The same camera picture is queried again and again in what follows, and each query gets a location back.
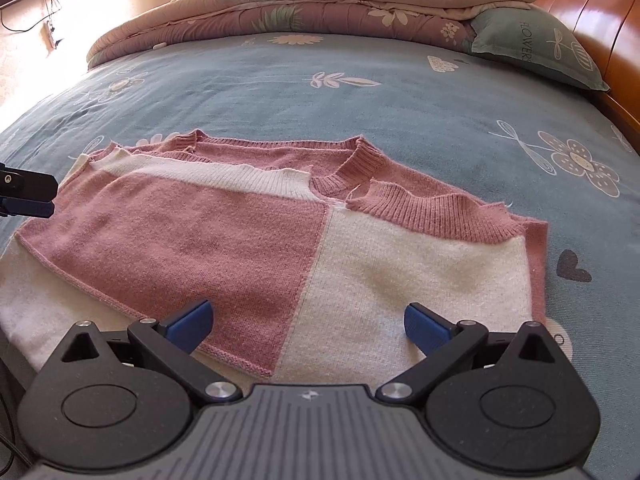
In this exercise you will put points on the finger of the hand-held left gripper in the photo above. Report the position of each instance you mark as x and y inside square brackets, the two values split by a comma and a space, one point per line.
[30, 185]
[30, 209]

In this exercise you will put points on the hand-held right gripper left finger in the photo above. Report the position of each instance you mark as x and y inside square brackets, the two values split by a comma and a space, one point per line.
[192, 322]

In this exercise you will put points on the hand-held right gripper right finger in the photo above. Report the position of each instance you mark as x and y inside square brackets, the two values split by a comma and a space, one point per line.
[427, 327]

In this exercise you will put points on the pink and white knit sweater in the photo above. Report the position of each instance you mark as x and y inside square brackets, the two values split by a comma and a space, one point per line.
[250, 240]

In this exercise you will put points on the white power strip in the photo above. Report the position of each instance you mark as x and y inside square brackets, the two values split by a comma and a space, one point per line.
[49, 35]

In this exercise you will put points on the bed with blue floral sheet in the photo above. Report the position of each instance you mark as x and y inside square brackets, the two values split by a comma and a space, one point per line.
[350, 110]

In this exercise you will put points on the grey-blue printed pillow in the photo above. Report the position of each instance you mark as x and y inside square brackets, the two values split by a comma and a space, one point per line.
[535, 45]

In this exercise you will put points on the folded pink floral quilt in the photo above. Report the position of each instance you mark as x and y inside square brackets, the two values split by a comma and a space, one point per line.
[300, 10]

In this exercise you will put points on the wooden headboard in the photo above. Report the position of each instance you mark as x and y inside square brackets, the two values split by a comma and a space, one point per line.
[600, 10]

